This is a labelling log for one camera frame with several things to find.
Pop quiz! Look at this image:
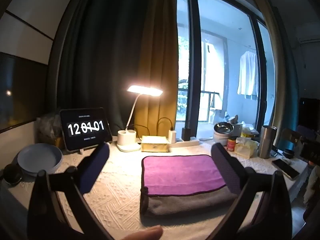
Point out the teal curtain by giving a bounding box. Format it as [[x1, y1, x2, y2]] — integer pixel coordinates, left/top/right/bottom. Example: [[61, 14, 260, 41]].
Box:
[[272, 5, 304, 150]]

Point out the blue plate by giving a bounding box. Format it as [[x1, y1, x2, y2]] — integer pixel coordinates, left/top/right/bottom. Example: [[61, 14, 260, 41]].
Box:
[[17, 144, 63, 177]]

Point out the steel tumbler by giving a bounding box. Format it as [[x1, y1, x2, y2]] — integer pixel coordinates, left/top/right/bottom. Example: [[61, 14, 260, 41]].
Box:
[[258, 125, 277, 159]]

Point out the black monitor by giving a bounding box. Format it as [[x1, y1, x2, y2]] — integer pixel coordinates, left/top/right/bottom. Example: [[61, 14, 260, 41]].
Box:
[[299, 97, 320, 130]]

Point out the yellow box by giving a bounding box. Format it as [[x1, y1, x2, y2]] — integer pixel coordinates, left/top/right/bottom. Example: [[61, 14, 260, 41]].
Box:
[[141, 135, 168, 152]]

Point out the purple towel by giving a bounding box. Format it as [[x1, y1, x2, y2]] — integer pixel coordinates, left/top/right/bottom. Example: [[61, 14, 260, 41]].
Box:
[[141, 154, 227, 197]]

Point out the person's left hand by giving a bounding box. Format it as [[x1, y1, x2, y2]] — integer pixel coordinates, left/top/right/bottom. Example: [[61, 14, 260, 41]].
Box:
[[117, 225, 163, 240]]

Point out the grey towel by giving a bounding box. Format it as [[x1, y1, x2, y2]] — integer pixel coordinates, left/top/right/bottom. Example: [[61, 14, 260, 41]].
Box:
[[140, 186, 240, 218]]

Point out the dark green curtain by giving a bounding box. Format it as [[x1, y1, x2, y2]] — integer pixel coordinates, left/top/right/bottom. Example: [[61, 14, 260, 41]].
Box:
[[54, 0, 150, 135]]

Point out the black tablet with clock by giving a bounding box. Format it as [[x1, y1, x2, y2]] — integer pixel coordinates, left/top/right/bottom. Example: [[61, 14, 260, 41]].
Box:
[[59, 107, 113, 152]]

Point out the tissue pack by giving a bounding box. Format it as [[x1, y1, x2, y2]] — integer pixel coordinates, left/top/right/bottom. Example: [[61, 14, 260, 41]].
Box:
[[234, 137, 259, 158]]

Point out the yellow curtain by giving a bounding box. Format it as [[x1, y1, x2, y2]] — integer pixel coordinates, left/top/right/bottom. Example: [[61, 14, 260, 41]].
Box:
[[134, 0, 179, 137]]

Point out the dark glass panel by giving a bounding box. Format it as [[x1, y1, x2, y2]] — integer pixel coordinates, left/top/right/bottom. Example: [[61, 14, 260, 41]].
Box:
[[0, 52, 49, 133]]

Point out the white power strip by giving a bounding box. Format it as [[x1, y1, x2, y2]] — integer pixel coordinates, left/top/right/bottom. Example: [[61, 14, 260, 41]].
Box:
[[169, 139, 200, 148]]

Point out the white desk lamp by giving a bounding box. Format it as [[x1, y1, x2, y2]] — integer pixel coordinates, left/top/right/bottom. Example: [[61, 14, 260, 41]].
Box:
[[116, 85, 164, 152]]

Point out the smartphone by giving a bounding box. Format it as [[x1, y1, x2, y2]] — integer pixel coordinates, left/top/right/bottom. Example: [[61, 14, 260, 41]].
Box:
[[272, 158, 300, 180]]

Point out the beige curtain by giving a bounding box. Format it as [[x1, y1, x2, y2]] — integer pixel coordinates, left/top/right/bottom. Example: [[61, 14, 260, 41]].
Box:
[[250, 0, 285, 130]]

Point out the black cable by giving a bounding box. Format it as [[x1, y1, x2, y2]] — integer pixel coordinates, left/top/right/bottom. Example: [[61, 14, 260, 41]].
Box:
[[156, 117, 174, 137]]

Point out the white air conditioner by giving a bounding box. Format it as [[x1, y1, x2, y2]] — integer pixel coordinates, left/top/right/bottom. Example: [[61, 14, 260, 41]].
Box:
[[295, 22, 320, 43]]

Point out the black round lid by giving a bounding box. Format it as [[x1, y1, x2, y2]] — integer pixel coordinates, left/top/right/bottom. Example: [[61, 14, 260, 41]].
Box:
[[3, 164, 23, 186]]

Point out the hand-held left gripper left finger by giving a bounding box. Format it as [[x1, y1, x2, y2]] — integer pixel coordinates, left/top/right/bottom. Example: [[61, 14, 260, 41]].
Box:
[[27, 142, 115, 240]]

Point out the red jar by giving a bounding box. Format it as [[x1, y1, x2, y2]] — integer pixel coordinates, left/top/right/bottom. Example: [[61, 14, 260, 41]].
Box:
[[227, 136, 238, 152]]

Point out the black sliding door frame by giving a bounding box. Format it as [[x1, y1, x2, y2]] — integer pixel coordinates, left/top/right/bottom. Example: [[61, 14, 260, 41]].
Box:
[[176, 0, 278, 140]]

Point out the yellow packet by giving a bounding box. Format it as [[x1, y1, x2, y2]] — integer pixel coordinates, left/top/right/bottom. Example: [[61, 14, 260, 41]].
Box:
[[241, 127, 259, 138]]

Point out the white rice cooker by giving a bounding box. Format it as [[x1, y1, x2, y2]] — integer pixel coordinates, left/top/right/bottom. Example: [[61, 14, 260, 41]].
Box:
[[213, 122, 243, 146]]

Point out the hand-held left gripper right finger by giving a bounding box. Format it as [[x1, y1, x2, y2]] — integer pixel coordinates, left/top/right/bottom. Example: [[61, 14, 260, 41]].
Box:
[[205, 142, 293, 240]]

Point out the white hanging shirt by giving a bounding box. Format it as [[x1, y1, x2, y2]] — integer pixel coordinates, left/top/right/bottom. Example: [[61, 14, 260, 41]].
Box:
[[237, 51, 259, 98]]

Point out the clear plastic bag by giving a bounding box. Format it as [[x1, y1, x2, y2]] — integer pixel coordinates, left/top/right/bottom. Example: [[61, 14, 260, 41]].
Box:
[[37, 112, 64, 147]]

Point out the white textured tablecloth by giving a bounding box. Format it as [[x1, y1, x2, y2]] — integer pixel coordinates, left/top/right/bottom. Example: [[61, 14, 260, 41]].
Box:
[[10, 137, 308, 240]]

